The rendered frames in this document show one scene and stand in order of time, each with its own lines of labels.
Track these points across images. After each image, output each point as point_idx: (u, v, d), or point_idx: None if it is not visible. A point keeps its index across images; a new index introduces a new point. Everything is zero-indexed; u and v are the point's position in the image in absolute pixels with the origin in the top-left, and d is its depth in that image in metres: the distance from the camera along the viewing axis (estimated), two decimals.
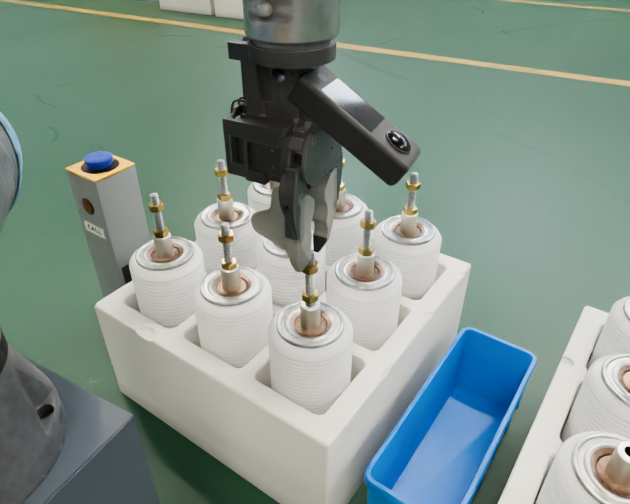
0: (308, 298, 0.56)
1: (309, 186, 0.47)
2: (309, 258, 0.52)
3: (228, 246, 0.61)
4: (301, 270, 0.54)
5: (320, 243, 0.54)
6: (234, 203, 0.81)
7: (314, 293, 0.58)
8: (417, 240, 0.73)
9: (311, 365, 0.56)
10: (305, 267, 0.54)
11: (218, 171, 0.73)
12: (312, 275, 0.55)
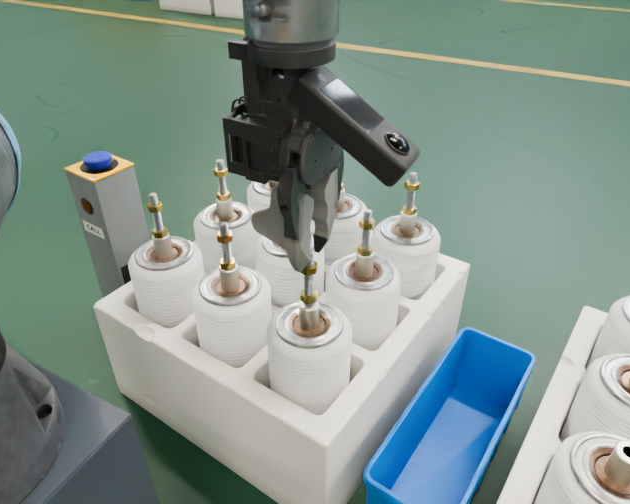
0: (317, 293, 0.57)
1: (308, 186, 0.47)
2: (309, 258, 0.52)
3: (227, 246, 0.61)
4: (315, 273, 0.54)
5: (320, 243, 0.54)
6: (233, 203, 0.81)
7: (301, 297, 0.57)
8: (416, 240, 0.73)
9: (309, 365, 0.56)
10: (316, 265, 0.54)
11: (217, 171, 0.73)
12: None
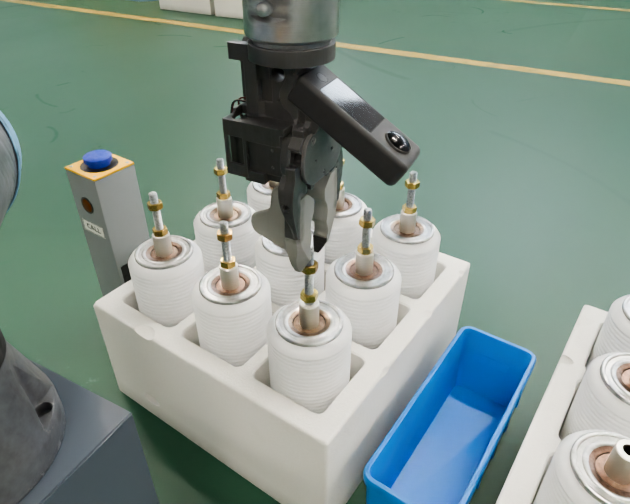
0: (304, 288, 0.57)
1: (309, 186, 0.47)
2: (309, 258, 0.52)
3: (227, 244, 0.61)
4: (312, 263, 0.56)
5: (320, 243, 0.54)
6: (233, 202, 0.81)
7: (310, 302, 0.56)
8: (416, 238, 0.73)
9: (310, 364, 0.56)
10: None
11: (217, 170, 0.73)
12: None
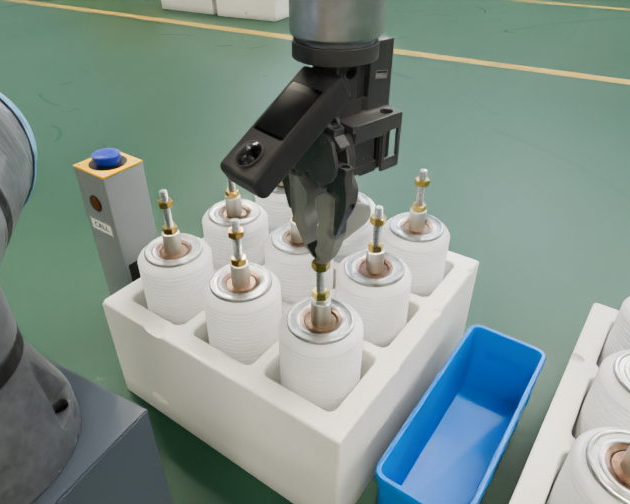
0: (315, 295, 0.56)
1: (299, 171, 0.49)
2: (310, 248, 0.53)
3: (238, 242, 0.61)
4: (311, 266, 0.55)
5: (319, 252, 0.53)
6: (241, 201, 0.81)
7: (327, 293, 0.57)
8: (426, 237, 0.72)
9: (322, 361, 0.56)
10: (313, 264, 0.54)
11: None
12: (321, 273, 0.55)
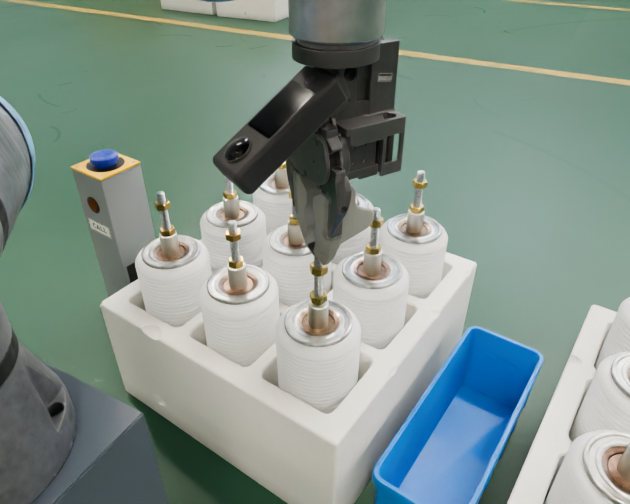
0: (326, 297, 0.56)
1: (301, 170, 0.50)
2: (310, 248, 0.53)
3: (235, 244, 0.61)
4: (320, 275, 0.54)
5: (318, 253, 0.53)
6: (239, 202, 0.81)
7: (313, 295, 0.58)
8: (424, 238, 0.72)
9: (319, 364, 0.56)
10: (324, 269, 0.54)
11: None
12: None
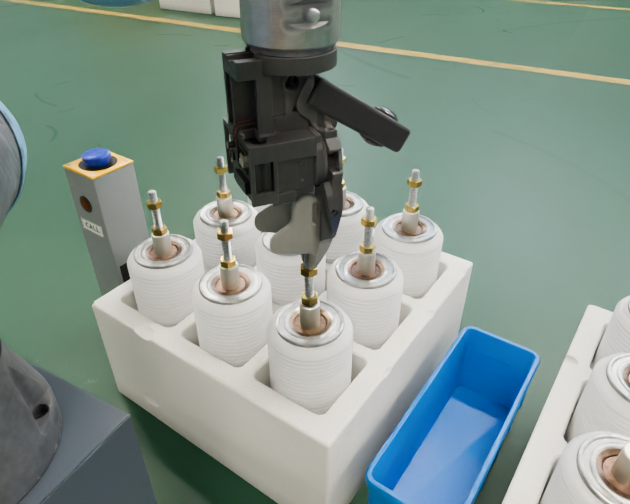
0: (308, 301, 0.55)
1: None
2: None
3: (227, 243, 0.60)
4: (300, 273, 0.54)
5: None
6: (233, 201, 0.80)
7: (313, 295, 0.57)
8: (419, 238, 0.72)
9: (310, 365, 0.55)
10: (304, 270, 0.53)
11: (217, 168, 0.72)
12: (311, 277, 0.54)
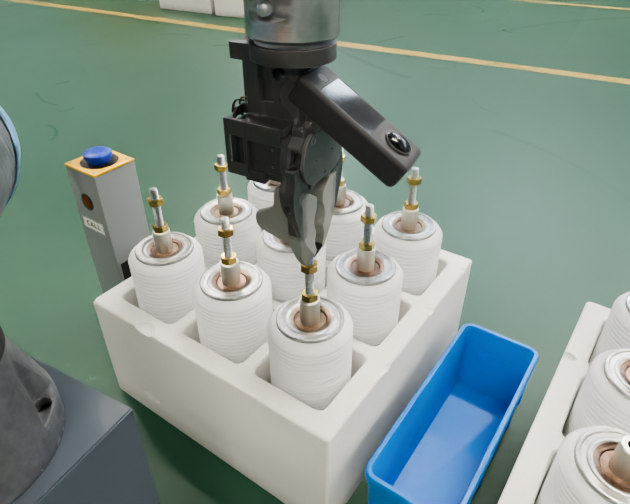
0: (316, 296, 0.56)
1: (309, 186, 0.47)
2: (314, 252, 0.53)
3: (228, 240, 0.60)
4: (308, 273, 0.54)
5: (315, 248, 0.54)
6: (233, 199, 0.80)
7: (306, 292, 0.58)
8: (418, 235, 0.72)
9: (311, 360, 0.56)
10: (313, 267, 0.54)
11: (218, 166, 0.73)
12: None
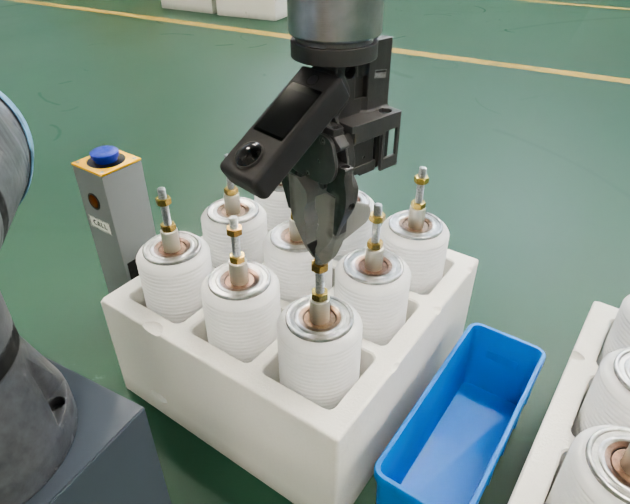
0: (326, 295, 0.56)
1: (299, 171, 0.49)
2: (310, 248, 0.53)
3: (237, 239, 0.60)
4: (319, 272, 0.54)
5: (319, 252, 0.53)
6: (240, 199, 0.80)
7: (316, 291, 0.58)
8: (425, 234, 0.72)
9: (320, 359, 0.56)
10: (323, 266, 0.54)
11: None
12: None
